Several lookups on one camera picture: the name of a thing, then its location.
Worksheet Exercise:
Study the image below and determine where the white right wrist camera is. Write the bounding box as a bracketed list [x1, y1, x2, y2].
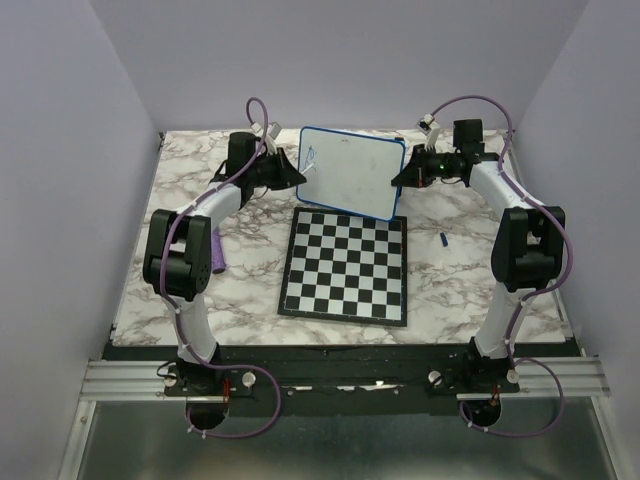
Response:
[416, 114, 441, 150]

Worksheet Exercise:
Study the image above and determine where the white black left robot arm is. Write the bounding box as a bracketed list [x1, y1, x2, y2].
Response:
[142, 124, 306, 395]

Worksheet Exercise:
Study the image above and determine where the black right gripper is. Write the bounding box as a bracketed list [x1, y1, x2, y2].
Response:
[390, 144, 459, 189]

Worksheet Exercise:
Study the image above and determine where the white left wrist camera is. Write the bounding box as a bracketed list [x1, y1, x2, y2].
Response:
[251, 122, 282, 154]

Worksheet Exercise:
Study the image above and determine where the black white chessboard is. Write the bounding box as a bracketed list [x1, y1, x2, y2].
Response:
[277, 207, 408, 328]

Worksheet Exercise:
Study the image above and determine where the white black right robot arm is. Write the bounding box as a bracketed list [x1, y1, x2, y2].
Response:
[391, 114, 567, 392]

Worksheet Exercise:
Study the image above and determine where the white blue whiteboard marker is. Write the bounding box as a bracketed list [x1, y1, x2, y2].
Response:
[300, 163, 315, 175]

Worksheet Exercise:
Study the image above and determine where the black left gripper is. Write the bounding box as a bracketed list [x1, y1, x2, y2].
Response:
[249, 148, 307, 191]

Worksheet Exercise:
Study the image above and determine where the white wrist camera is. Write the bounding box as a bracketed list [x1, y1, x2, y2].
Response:
[416, 114, 441, 150]
[251, 122, 282, 154]

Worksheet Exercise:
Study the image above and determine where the purple glitter microphone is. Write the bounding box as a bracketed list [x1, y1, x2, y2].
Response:
[211, 228, 226, 275]

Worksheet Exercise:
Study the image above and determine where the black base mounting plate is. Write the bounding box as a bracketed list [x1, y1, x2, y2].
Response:
[103, 345, 519, 439]

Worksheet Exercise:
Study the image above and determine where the blue framed whiteboard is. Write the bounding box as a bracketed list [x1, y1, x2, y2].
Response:
[296, 126, 406, 222]

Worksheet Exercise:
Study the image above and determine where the aluminium frame rail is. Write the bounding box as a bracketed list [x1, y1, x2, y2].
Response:
[59, 338, 635, 479]

